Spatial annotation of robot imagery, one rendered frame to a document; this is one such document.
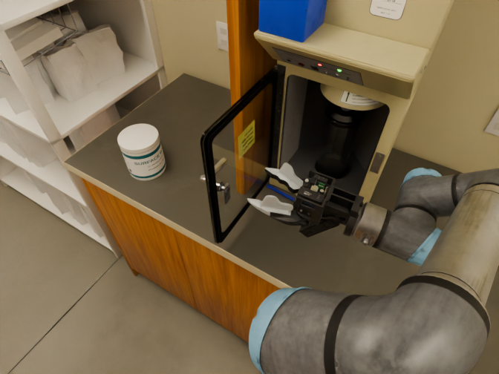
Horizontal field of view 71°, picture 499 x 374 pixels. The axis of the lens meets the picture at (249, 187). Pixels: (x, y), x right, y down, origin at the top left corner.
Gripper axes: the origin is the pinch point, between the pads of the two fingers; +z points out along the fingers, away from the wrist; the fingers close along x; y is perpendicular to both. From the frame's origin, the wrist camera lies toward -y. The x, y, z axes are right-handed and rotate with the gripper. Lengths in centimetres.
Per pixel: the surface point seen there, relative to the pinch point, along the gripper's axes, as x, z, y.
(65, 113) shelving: -24, 103, -43
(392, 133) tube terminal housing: -27.3, -21.0, -0.2
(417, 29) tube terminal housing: -30.2, -17.4, 23.2
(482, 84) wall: -68, -41, -10
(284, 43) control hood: -20.2, 4.7, 20.1
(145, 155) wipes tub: -11, 46, -26
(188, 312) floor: 10, 36, -129
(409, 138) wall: -66, -30, -37
